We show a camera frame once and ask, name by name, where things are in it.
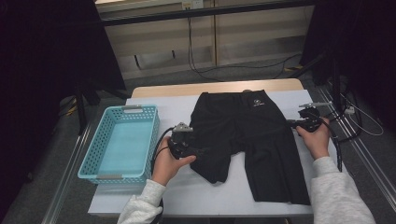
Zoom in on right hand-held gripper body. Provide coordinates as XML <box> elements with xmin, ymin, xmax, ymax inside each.
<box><xmin>297</xmin><ymin>101</ymin><xmax>333</xmax><ymax>133</ymax></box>

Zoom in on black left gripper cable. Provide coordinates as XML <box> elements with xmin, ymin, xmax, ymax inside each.
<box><xmin>150</xmin><ymin>126</ymin><xmax>176</xmax><ymax>224</ymax></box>

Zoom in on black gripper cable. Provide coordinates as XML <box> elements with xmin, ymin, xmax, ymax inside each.
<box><xmin>307</xmin><ymin>109</ymin><xmax>344</xmax><ymax>173</ymax></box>
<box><xmin>150</xmin><ymin>126</ymin><xmax>176</xmax><ymax>224</ymax></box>

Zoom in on person's right hand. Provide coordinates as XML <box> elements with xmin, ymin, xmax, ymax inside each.
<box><xmin>295</xmin><ymin>117</ymin><xmax>331</xmax><ymax>161</ymax></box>

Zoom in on white floor cable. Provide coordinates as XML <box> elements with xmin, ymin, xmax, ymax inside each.
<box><xmin>340</xmin><ymin>92</ymin><xmax>385</xmax><ymax>137</ymax></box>

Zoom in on light blue plastic basket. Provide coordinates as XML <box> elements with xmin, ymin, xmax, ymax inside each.
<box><xmin>77</xmin><ymin>105</ymin><xmax>161</xmax><ymax>185</ymax></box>

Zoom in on person's left hand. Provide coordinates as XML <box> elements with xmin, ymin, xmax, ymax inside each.
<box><xmin>151</xmin><ymin>135</ymin><xmax>197</xmax><ymax>187</ymax></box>

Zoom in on white table mat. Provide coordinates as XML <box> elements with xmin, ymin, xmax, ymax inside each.
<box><xmin>88</xmin><ymin>89</ymin><xmax>369</xmax><ymax>217</ymax></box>

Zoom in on black wall cable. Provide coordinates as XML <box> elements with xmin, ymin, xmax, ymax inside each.
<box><xmin>186</xmin><ymin>15</ymin><xmax>225</xmax><ymax>83</ymax></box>
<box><xmin>187</xmin><ymin>15</ymin><xmax>303</xmax><ymax>76</ymax></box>

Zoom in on black shorts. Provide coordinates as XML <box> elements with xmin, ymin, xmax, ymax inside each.
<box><xmin>189</xmin><ymin>90</ymin><xmax>312</xmax><ymax>206</ymax></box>

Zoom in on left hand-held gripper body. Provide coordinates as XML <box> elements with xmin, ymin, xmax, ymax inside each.
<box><xmin>167</xmin><ymin>121</ymin><xmax>200</xmax><ymax>161</ymax></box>

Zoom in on black horizontal bar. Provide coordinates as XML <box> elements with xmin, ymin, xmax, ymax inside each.
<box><xmin>101</xmin><ymin>0</ymin><xmax>316</xmax><ymax>27</ymax></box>

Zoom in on black curtain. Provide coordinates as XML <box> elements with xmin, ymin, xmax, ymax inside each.
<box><xmin>0</xmin><ymin>0</ymin><xmax>127</xmax><ymax>218</ymax></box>
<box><xmin>300</xmin><ymin>0</ymin><xmax>396</xmax><ymax>132</ymax></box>

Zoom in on aluminium floor rail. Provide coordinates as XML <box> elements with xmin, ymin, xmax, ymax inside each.
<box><xmin>317</xmin><ymin>85</ymin><xmax>396</xmax><ymax>213</ymax></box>
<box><xmin>41</xmin><ymin>124</ymin><xmax>92</xmax><ymax>224</ymax></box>

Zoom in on white wall socket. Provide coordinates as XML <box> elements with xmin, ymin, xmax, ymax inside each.
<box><xmin>181</xmin><ymin>0</ymin><xmax>205</xmax><ymax>10</ymax></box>

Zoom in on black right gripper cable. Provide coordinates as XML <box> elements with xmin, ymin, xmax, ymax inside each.
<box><xmin>307</xmin><ymin>109</ymin><xmax>344</xmax><ymax>173</ymax></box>

